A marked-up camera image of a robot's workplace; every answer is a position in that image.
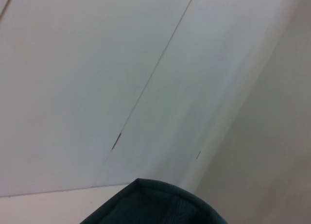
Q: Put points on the dark teal insulated lunch bag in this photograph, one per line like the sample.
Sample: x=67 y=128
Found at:
x=145 y=204

